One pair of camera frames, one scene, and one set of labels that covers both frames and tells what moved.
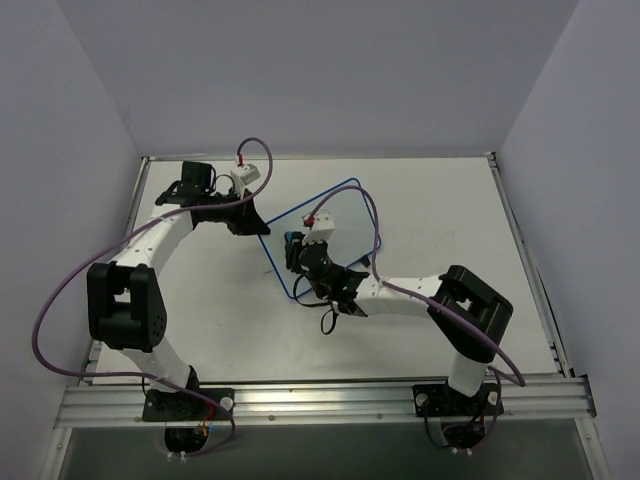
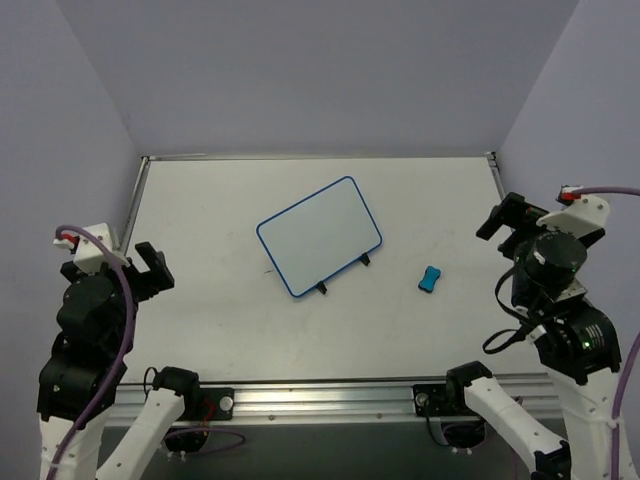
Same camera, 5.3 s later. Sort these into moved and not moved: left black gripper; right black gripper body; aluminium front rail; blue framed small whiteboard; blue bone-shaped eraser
Moved: blue bone-shaped eraser; right black gripper body; left black gripper
Not moved: blue framed small whiteboard; aluminium front rail
